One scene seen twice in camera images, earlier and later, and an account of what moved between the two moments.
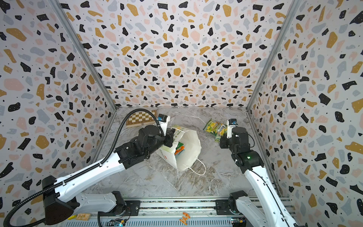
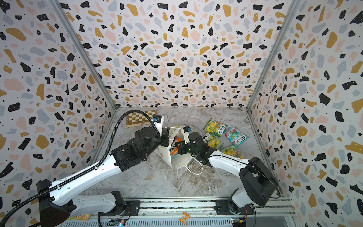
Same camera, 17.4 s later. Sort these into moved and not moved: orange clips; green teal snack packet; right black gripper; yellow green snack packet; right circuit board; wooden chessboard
Moved: green teal snack packet; right black gripper
Not moved: orange clips; yellow green snack packet; wooden chessboard; right circuit board
